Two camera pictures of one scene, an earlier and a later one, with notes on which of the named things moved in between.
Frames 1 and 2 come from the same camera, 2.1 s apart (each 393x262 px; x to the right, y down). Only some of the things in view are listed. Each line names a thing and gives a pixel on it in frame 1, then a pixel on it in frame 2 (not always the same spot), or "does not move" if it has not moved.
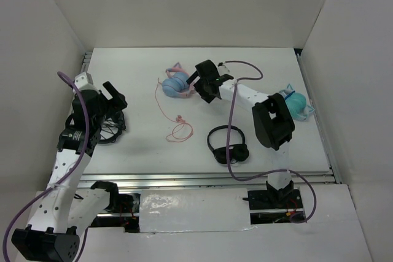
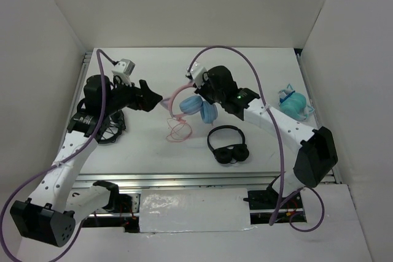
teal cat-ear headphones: [296, 103] does not move
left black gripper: [116, 103] to [138, 96]
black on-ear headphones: [238, 152] does not move
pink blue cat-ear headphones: [176, 85] to [191, 105]
